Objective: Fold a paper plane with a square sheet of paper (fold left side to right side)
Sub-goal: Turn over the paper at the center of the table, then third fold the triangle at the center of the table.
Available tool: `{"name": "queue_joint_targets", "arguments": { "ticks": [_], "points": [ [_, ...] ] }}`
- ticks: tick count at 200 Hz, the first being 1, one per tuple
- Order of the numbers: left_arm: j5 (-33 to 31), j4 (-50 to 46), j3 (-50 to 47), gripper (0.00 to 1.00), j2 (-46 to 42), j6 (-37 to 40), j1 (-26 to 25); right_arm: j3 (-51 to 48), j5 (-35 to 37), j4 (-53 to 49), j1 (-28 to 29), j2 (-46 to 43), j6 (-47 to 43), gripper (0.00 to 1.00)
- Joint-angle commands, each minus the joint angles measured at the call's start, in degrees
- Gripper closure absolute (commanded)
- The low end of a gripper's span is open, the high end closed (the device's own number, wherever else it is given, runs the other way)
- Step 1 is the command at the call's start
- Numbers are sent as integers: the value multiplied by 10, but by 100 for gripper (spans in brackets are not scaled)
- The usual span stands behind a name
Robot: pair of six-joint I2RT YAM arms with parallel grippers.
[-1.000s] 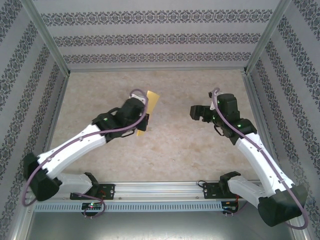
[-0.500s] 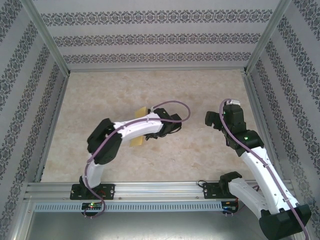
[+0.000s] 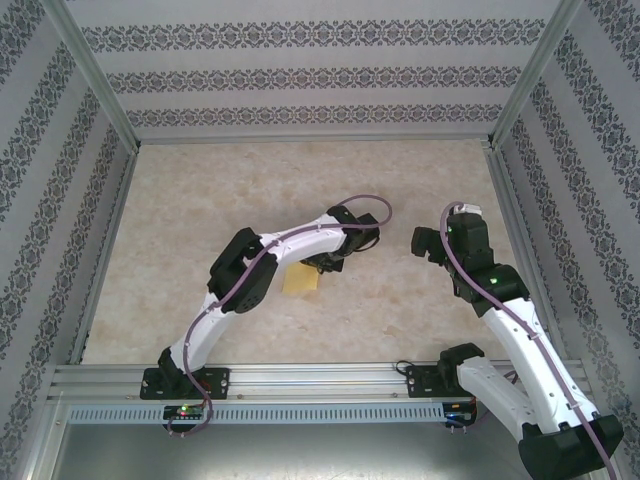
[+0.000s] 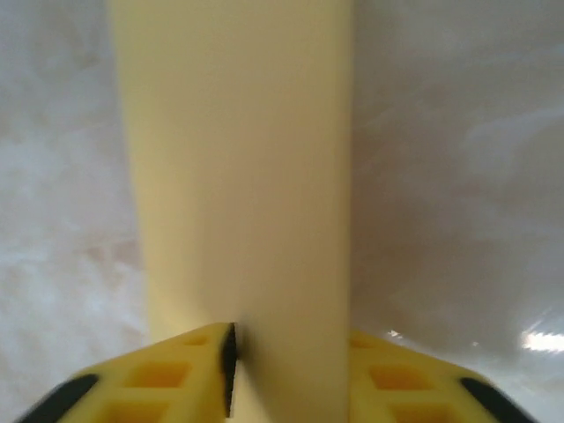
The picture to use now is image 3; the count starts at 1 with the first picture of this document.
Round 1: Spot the grey sheet metal panel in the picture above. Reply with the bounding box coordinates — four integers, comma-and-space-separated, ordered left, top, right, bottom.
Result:
49, 422, 526, 480

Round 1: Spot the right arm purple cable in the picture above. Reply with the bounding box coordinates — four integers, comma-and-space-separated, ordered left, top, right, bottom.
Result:
439, 200, 619, 480

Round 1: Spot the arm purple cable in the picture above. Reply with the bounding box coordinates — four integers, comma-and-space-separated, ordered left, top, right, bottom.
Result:
439, 200, 619, 480
168, 194, 394, 437

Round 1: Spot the aluminium side rail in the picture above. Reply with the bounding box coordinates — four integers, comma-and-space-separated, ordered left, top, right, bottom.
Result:
67, 144, 141, 366
482, 142, 574, 361

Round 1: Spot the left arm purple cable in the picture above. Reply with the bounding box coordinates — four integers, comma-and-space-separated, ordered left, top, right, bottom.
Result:
168, 194, 394, 437

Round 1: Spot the aluminium mounting rail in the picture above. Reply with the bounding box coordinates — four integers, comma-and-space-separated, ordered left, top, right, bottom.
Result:
47, 358, 592, 402

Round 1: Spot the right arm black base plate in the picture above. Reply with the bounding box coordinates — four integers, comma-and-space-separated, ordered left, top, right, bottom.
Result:
405, 363, 481, 400

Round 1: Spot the grey slotted cable duct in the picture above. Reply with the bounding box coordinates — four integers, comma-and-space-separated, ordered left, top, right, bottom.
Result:
67, 402, 479, 425

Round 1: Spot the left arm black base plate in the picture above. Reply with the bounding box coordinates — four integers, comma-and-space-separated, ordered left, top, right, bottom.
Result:
141, 367, 232, 402

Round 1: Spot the aluminium frame post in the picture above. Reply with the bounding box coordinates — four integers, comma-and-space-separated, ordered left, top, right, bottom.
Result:
47, 0, 142, 151
489, 0, 586, 151

